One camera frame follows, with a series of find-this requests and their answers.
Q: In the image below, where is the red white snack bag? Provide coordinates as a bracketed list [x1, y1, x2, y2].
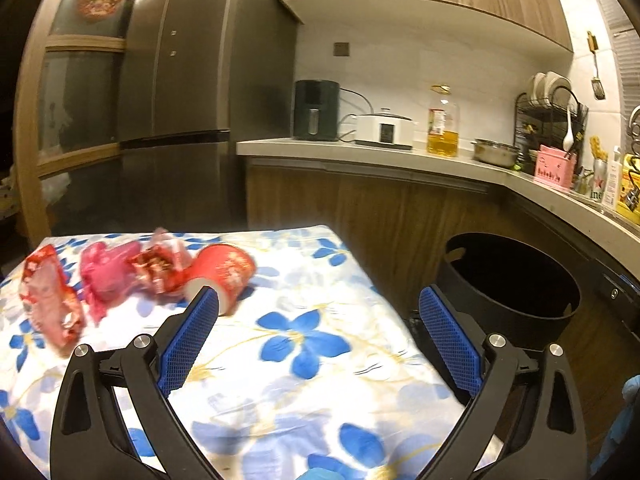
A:
[18, 244, 86, 352]

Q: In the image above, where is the pink plastic bag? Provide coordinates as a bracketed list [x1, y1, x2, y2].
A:
[79, 240, 142, 325]

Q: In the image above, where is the small red printed wrapper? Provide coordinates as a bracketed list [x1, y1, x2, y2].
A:
[128, 228, 193, 297]

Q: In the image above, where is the red paper cup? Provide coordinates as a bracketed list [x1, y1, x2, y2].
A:
[183, 244, 256, 316]

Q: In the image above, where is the black trash bin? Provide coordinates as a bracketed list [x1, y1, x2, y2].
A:
[435, 232, 582, 351]

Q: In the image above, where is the grey kitchen countertop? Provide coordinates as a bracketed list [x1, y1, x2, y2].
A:
[238, 138, 639, 276]

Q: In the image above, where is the blue glove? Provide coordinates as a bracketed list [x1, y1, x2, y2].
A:
[590, 375, 639, 477]

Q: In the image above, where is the wooden lower cabinet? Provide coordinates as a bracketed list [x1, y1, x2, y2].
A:
[245, 157, 639, 450]

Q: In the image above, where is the pink box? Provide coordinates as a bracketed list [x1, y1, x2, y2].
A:
[534, 145, 577, 190]

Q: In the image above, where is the steel pot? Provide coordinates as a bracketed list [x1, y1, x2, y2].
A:
[472, 139, 518, 168]

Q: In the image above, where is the wood framed glass door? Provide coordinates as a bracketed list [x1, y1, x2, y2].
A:
[13, 0, 144, 246]

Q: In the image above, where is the cooking oil bottle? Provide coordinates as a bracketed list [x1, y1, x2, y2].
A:
[427, 84, 459, 157]

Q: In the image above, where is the black dish rack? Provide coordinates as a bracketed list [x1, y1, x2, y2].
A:
[513, 72, 589, 176]

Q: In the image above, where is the white rice cooker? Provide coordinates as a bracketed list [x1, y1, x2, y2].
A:
[355, 110, 416, 151]

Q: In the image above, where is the hanging metal spatula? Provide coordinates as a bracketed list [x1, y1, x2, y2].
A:
[587, 30, 606, 101]

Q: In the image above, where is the black air fryer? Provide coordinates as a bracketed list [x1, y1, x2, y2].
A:
[293, 79, 341, 141]

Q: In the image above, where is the dark steel refrigerator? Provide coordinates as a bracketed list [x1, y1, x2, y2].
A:
[117, 0, 297, 232]

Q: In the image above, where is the wall power socket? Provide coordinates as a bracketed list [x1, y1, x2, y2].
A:
[333, 42, 350, 58]

